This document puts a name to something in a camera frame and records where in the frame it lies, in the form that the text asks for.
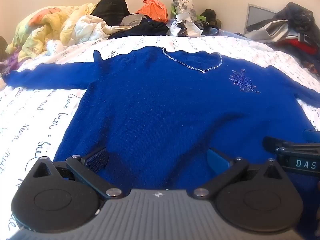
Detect pile of mixed clothes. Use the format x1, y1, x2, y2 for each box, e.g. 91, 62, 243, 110
235, 2, 320, 75

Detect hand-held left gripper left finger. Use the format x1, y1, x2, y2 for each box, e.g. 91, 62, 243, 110
31, 147, 130, 199

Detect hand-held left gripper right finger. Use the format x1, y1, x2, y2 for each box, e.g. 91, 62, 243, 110
192, 147, 285, 200

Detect purple cloth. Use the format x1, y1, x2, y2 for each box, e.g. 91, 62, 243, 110
0, 50, 20, 74

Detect orange plastic bag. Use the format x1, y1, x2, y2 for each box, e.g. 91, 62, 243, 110
135, 0, 169, 23

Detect floral pillow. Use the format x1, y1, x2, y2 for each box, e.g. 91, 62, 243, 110
171, 0, 197, 18

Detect grey cloth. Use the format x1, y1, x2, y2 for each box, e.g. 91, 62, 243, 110
120, 14, 145, 27

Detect white script-printed bed cover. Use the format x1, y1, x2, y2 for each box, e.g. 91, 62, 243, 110
0, 34, 320, 240

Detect dark brown cushion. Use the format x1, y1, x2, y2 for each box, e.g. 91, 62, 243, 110
0, 36, 9, 60

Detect grey framed panel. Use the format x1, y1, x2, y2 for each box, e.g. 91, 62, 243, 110
246, 3, 279, 34

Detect light blue bed sheet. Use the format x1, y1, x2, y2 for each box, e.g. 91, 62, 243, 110
217, 29, 248, 39

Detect blue knit sweater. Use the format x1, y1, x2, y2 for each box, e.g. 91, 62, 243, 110
4, 45, 320, 233

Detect black hat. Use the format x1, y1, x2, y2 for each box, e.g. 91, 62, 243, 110
90, 0, 132, 27

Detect yellow printed quilt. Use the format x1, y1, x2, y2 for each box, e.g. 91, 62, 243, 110
5, 3, 97, 63

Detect dark navy garment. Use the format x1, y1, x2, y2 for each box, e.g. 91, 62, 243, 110
109, 17, 170, 40

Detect dark plush toy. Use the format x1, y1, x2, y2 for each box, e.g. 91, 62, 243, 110
200, 9, 222, 28

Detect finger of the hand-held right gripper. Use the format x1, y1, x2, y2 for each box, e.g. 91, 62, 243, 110
262, 136, 320, 153
304, 129, 320, 140

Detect white plastic bags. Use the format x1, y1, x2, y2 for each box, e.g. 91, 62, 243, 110
167, 12, 203, 37

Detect cream white cloth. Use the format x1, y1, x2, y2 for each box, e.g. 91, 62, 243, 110
74, 15, 125, 42

